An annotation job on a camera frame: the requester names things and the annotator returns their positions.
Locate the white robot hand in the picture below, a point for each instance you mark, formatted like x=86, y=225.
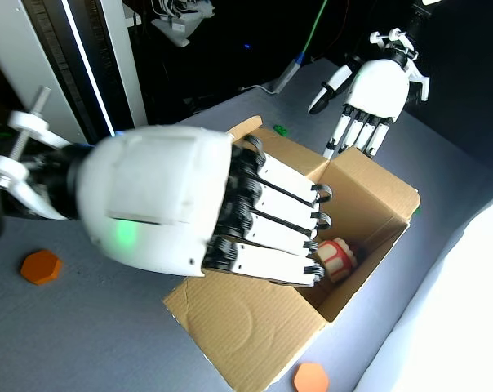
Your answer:
x=148, y=183
x=377, y=87

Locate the orange hexagon block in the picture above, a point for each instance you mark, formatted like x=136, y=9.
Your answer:
x=311, y=377
x=40, y=267

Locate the brown cardboard box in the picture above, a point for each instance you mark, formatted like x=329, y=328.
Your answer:
x=238, y=326

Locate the white light strip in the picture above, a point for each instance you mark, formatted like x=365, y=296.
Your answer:
x=85, y=57

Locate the red and cream toy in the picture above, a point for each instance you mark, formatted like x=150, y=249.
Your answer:
x=336, y=261

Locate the white equipment rack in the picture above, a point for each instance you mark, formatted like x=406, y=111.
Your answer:
x=18, y=41

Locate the white printed plastic part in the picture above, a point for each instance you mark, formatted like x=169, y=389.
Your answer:
x=177, y=30

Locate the grey table cloth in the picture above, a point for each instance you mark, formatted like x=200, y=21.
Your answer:
x=87, y=335

